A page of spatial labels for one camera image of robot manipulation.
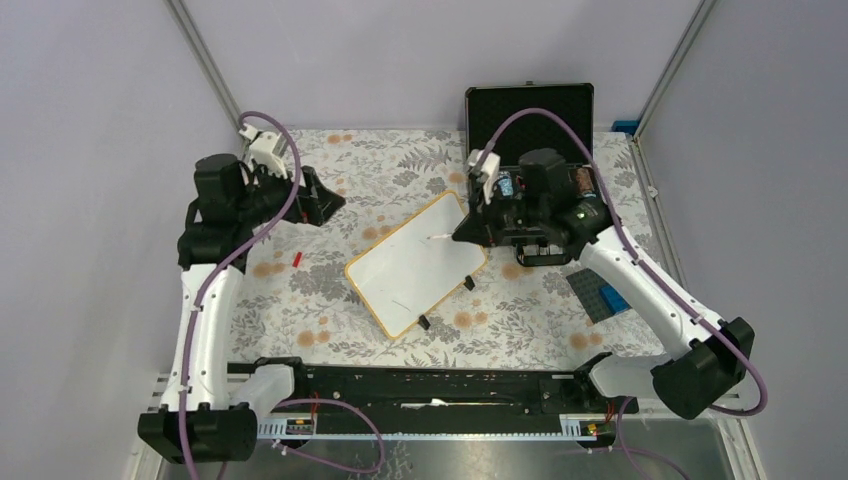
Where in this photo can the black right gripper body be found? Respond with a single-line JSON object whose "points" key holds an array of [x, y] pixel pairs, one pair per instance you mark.
{"points": [[520, 212]]}

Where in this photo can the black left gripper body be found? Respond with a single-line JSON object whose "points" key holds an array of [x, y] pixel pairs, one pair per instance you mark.
{"points": [[261, 200]]}

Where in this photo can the yellow framed whiteboard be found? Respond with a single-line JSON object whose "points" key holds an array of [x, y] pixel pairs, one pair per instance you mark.
{"points": [[404, 275]]}

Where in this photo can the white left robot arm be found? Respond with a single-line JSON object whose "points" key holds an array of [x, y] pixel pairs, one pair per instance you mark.
{"points": [[212, 255]]}

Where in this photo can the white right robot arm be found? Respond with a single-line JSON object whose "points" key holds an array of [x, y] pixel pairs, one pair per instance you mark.
{"points": [[705, 355]]}

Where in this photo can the blue purple poker chip stack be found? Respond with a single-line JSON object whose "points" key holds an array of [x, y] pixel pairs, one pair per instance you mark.
{"points": [[505, 184]]}

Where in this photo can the grey lego baseplate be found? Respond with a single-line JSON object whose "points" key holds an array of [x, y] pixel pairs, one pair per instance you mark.
{"points": [[587, 286]]}

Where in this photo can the blue lego brick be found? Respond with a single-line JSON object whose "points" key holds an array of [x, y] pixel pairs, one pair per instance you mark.
{"points": [[613, 300]]}

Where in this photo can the black poker chip case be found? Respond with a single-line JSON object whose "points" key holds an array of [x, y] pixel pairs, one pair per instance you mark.
{"points": [[543, 135]]}

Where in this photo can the blue box in corner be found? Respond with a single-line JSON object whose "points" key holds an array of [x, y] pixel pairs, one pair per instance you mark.
{"points": [[628, 127]]}

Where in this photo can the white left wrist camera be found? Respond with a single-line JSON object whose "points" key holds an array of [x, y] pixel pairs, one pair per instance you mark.
{"points": [[264, 149]]}

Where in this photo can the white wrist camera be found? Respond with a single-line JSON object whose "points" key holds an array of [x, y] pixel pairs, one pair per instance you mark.
{"points": [[482, 174], [264, 149]]}

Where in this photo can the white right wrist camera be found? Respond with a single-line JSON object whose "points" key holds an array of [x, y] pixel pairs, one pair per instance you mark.
{"points": [[482, 174]]}

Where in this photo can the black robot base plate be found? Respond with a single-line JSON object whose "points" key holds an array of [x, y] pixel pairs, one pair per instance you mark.
{"points": [[450, 402]]}

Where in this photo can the aluminium frame rail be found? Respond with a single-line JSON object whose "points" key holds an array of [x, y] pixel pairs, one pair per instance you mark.
{"points": [[305, 418]]}

